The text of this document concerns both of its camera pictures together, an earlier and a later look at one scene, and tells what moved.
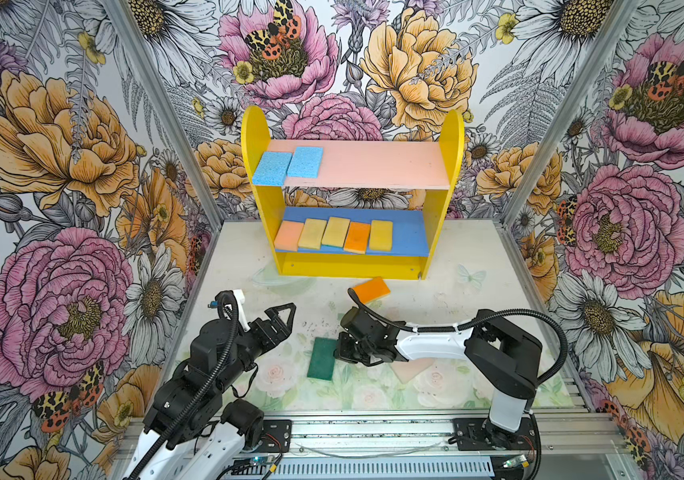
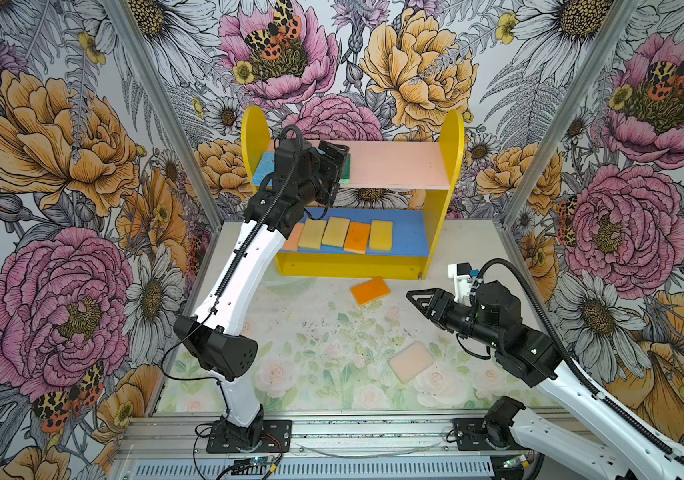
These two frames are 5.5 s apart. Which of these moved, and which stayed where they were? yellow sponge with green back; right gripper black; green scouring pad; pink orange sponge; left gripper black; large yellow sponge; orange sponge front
Moved: right gripper black; left gripper black; green scouring pad
Stayed: large yellow sponge; pink orange sponge; orange sponge front; yellow sponge with green back
